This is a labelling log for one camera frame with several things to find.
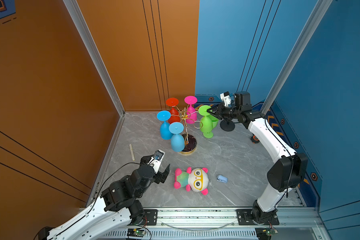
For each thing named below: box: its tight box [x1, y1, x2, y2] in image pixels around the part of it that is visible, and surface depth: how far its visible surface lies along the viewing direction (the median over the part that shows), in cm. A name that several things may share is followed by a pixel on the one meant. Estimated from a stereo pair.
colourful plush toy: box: [173, 167, 209, 196], surface depth 81 cm
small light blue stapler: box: [216, 175, 229, 183], surface depth 86 cm
